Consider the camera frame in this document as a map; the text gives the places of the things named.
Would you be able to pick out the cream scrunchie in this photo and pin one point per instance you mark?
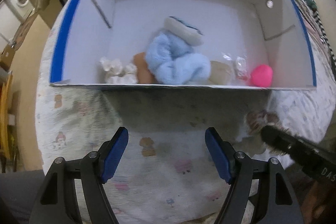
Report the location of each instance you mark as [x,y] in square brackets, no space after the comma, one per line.
[117,74]

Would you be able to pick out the clear plastic wrapper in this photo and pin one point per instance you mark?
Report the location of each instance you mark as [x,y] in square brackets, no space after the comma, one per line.
[237,67]

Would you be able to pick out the white patterned bed sheet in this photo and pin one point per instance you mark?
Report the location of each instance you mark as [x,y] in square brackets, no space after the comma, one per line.
[166,174]

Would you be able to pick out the white washing machine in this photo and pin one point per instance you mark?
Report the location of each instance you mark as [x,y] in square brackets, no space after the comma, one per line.
[22,9]

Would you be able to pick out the cardboard box on floor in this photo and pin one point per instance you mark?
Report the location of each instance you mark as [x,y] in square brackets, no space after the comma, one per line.
[7,57]

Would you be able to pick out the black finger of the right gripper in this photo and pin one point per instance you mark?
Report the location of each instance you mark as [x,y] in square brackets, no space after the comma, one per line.
[315,161]

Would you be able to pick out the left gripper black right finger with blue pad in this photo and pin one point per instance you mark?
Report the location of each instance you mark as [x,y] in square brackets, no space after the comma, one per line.
[263,183]

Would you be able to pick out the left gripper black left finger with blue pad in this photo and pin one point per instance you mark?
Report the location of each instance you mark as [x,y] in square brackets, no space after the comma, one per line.
[57,200]

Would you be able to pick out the striped black white cloth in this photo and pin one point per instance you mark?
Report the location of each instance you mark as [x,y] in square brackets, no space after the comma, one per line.
[310,13]

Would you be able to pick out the pink ball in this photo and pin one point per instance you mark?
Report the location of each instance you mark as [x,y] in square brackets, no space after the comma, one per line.
[262,76]

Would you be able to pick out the light blue fluffy sock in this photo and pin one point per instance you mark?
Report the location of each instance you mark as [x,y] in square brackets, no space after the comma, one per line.
[171,56]

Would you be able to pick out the white cardboard box blue edges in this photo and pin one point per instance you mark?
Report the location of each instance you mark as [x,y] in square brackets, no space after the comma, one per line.
[268,32]

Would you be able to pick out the orange brown sponge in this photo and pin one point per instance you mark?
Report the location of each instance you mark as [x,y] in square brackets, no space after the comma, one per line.
[144,75]

